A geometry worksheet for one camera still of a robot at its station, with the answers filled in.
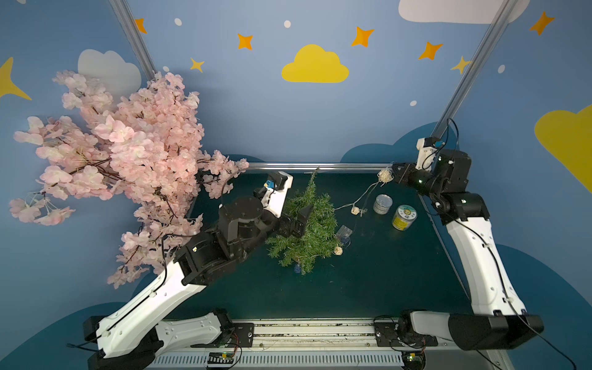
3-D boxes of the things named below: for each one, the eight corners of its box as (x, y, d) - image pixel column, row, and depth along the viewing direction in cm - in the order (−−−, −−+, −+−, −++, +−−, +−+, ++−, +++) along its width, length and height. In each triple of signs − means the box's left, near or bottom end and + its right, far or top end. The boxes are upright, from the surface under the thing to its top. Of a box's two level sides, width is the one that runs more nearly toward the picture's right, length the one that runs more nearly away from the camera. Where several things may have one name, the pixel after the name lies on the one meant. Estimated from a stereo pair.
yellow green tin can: (394, 230, 103) (401, 220, 96) (389, 215, 108) (395, 204, 101) (412, 230, 103) (420, 220, 96) (406, 215, 108) (414, 204, 101)
